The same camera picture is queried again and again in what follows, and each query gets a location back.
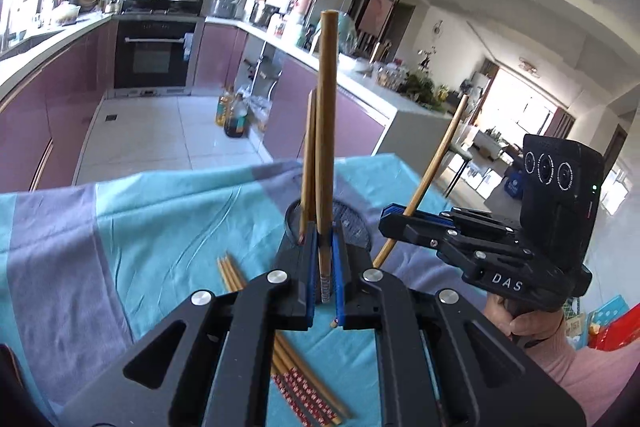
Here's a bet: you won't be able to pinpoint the red gift box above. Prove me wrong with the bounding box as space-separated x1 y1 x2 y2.
590 304 640 353

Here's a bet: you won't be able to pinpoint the wooden chopstick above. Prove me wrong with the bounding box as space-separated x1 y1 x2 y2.
372 94 470 269
315 10 341 327
299 89 319 244

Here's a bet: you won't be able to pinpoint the pink base cabinet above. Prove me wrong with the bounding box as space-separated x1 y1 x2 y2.
192 22 391 160
0 14 118 192

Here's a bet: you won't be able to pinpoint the white plastic bag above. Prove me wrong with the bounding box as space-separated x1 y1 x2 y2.
250 97 273 132

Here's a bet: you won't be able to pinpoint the clear plastic egg box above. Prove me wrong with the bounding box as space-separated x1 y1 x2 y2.
375 66 403 90

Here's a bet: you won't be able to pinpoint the white casserole pot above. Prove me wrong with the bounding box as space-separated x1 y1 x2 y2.
52 2 82 25

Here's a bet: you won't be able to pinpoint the black built-in oven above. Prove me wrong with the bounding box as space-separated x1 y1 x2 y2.
114 19 198 90

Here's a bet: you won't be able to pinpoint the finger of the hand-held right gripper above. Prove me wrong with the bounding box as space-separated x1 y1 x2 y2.
382 203 481 230
378 213 451 253

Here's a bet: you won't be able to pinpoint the bundle of wooden chopsticks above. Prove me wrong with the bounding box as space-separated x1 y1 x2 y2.
216 253 352 427

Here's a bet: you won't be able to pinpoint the black mesh holder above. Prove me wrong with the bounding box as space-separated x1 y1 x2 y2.
285 199 373 253

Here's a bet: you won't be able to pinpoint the steel stockpot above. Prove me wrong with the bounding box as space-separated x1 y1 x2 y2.
248 2 278 28

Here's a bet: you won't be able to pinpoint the leafy green vegetables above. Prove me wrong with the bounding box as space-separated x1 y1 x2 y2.
402 72 446 108

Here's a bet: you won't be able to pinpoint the blue grey tablecloth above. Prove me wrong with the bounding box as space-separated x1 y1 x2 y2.
0 152 481 427

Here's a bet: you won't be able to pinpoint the pink framed picture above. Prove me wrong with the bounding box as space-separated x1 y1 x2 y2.
360 0 396 38

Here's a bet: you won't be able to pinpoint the person's right hand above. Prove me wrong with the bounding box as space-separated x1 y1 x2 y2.
484 294 566 350

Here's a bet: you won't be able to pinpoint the yellow cooking oil bottle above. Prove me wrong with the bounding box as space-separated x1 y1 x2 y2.
216 87 236 128

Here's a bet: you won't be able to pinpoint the dark sauce bottle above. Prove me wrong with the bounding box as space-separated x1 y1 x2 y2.
223 93 249 138

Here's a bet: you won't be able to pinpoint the person's right forearm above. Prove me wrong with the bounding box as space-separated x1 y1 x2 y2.
520 329 638 427

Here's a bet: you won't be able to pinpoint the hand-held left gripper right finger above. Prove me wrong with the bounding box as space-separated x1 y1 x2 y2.
332 227 586 427

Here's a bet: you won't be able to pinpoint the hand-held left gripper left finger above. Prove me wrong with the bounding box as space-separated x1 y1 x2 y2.
60 222 321 427

